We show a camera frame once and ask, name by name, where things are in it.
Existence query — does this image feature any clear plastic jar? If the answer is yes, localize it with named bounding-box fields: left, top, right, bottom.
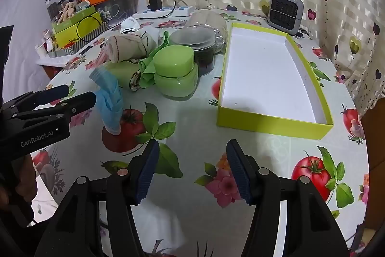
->
left=183, top=11, right=227, bottom=53

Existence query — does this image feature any small grey fan heater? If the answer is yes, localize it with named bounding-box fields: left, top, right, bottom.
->
left=267, top=0, right=304, bottom=35

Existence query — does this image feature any white box with green rim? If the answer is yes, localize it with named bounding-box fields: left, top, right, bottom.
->
left=217, top=22, right=334, bottom=141

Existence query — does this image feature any clear container with dark contents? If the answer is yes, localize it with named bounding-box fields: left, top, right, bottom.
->
left=171, top=29, right=217, bottom=76

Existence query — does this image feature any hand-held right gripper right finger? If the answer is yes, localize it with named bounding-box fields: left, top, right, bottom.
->
left=226, top=139, right=351, bottom=257

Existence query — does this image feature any pale green rolled towel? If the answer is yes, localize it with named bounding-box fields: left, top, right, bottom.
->
left=104, top=60, right=142, bottom=92

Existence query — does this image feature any beige embroidered cloth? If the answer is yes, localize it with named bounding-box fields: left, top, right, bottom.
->
left=102, top=30, right=160, bottom=63

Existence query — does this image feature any blue face mask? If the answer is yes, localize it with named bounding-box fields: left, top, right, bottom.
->
left=90, top=67, right=124, bottom=135

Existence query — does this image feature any glass spice jar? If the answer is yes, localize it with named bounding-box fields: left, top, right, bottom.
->
left=45, top=0, right=59, bottom=20

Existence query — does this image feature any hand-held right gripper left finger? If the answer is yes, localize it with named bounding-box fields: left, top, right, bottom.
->
left=36, top=139, right=160, bottom=257

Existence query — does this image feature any brown wooden wardrobe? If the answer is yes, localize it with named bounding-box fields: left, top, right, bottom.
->
left=359, top=97, right=385, bottom=233

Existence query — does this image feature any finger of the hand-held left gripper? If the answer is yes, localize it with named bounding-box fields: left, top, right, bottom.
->
left=3, top=84, right=70, bottom=110
left=12, top=91, right=97, bottom=123

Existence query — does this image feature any green cardboard box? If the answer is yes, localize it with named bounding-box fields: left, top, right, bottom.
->
left=52, top=11, right=110, bottom=48

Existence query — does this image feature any white and blue power strip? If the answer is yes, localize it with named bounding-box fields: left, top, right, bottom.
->
left=132, top=6, right=194, bottom=20

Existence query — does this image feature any black and white patterned box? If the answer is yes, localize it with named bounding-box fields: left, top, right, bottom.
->
left=46, top=20, right=111, bottom=59

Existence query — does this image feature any bright green cloth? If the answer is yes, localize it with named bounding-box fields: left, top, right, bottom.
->
left=138, top=31, right=172, bottom=89

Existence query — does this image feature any small white sock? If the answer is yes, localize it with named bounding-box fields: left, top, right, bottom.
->
left=120, top=18, right=140, bottom=34

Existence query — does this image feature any lime green plastic jar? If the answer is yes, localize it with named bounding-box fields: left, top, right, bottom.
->
left=153, top=45, right=199, bottom=100

